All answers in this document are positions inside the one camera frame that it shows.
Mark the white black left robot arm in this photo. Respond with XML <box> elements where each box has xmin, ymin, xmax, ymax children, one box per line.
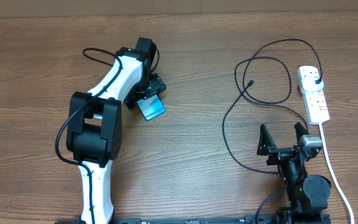
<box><xmin>60</xmin><ymin>37</ymin><xmax>166</xmax><ymax>223</ymax></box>

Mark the white power strip cord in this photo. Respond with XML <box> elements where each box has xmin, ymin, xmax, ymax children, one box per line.
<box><xmin>318</xmin><ymin>123</ymin><xmax>356</xmax><ymax>224</ymax></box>

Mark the brown cardboard wall panel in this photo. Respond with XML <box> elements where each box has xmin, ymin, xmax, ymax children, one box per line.
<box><xmin>0</xmin><ymin>0</ymin><xmax>358</xmax><ymax>18</ymax></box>

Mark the white charger plug adapter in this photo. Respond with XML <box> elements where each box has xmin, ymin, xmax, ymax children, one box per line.
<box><xmin>299</xmin><ymin>77</ymin><xmax>324</xmax><ymax>94</ymax></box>

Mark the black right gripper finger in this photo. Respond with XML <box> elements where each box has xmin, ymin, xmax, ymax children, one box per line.
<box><xmin>257</xmin><ymin>124</ymin><xmax>276</xmax><ymax>156</ymax></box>
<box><xmin>294</xmin><ymin>122</ymin><xmax>309</xmax><ymax>143</ymax></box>

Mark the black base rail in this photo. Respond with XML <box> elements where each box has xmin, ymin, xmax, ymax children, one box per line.
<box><xmin>54</xmin><ymin>213</ymin><xmax>332</xmax><ymax>224</ymax></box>

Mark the blue Galaxy smartphone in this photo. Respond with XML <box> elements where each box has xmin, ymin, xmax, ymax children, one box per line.
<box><xmin>137</xmin><ymin>95</ymin><xmax>166</xmax><ymax>121</ymax></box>

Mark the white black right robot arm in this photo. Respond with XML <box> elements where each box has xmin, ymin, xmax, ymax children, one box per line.
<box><xmin>255</xmin><ymin>123</ymin><xmax>332</xmax><ymax>223</ymax></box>

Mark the white power strip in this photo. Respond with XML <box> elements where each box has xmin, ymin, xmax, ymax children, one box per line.
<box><xmin>298</xmin><ymin>65</ymin><xmax>330</xmax><ymax>124</ymax></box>

